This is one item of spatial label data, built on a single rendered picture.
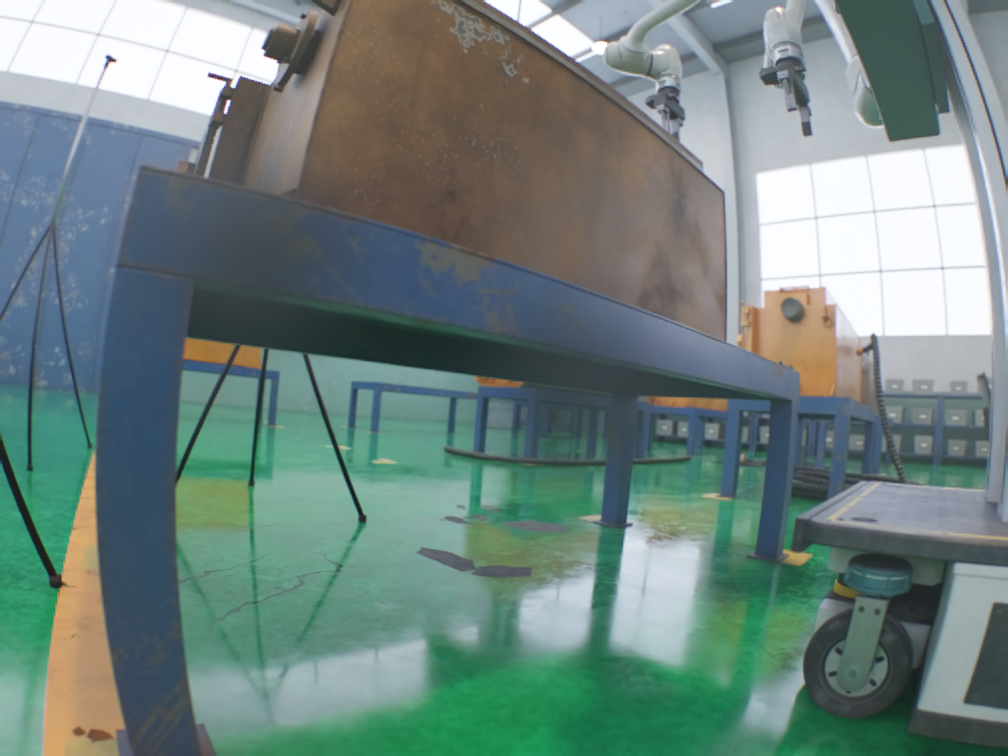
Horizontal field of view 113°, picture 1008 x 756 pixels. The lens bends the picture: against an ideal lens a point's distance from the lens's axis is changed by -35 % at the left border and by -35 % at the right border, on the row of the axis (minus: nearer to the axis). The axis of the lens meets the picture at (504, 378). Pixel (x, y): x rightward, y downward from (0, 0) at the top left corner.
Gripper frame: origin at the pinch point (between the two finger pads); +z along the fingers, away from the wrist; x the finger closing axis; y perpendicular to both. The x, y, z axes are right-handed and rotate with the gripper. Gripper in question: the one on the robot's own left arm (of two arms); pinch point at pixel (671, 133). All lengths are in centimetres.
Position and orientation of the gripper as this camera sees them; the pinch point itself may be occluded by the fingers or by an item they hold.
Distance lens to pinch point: 182.4
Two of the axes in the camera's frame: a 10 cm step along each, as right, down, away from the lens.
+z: -0.8, 9.9, -0.6
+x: 7.5, 1.0, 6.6
